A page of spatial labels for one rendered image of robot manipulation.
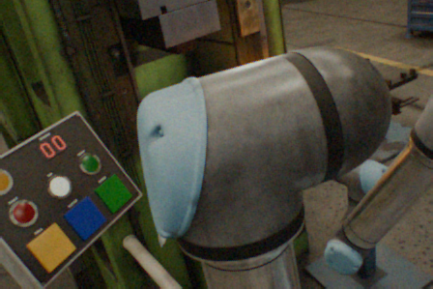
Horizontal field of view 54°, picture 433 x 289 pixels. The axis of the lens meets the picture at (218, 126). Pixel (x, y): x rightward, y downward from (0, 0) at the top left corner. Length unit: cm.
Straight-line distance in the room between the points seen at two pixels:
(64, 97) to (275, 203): 104
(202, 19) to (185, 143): 103
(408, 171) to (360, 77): 45
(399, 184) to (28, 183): 76
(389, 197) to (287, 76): 52
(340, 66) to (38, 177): 82
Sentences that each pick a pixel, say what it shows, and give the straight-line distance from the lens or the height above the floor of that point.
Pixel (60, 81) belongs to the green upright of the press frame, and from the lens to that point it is 129.
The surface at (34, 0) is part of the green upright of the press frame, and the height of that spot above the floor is 147.
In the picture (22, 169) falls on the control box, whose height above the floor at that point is 116.
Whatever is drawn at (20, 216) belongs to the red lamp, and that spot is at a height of 109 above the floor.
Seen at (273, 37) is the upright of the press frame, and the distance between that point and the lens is 169.
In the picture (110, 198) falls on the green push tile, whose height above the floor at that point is 101.
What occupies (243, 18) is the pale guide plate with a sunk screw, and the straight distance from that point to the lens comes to 155.
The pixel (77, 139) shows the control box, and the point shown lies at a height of 115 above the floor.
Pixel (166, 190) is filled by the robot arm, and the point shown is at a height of 141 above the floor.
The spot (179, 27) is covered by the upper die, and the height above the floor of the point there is 132.
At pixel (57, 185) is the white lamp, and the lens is 104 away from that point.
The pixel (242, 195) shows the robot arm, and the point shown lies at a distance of 31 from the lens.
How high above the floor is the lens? 157
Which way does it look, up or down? 25 degrees down
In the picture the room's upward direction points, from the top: 11 degrees counter-clockwise
